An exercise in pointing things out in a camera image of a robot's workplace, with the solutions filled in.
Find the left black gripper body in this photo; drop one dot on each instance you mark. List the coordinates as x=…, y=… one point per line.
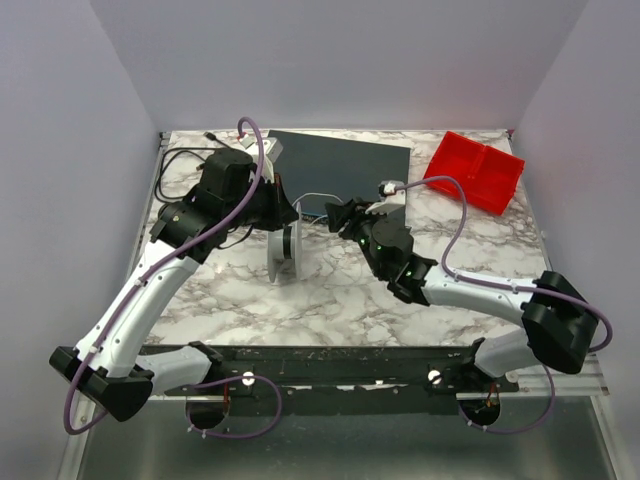
x=275, y=208

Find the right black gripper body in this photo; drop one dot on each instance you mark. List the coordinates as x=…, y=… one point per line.
x=352, y=218

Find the white cable spool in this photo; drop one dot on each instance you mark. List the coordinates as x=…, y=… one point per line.
x=284, y=250

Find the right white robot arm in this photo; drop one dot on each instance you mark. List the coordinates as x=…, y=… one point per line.
x=555, y=328

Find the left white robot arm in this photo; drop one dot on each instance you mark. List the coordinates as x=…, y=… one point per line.
x=237, y=187

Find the red plastic bin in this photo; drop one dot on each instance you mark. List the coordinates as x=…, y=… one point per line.
x=488, y=176

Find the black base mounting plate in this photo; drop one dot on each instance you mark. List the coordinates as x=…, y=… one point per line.
x=328, y=381

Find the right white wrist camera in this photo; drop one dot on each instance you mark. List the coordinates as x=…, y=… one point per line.
x=392, y=197

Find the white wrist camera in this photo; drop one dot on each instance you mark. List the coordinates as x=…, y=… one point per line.
x=392, y=197
x=271, y=147

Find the dark blue network switch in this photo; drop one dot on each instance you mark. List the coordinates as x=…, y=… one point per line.
x=313, y=168

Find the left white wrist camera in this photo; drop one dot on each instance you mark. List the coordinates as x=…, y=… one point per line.
x=271, y=147

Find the aluminium rail frame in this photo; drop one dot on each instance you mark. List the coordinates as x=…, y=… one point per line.
x=550, y=428

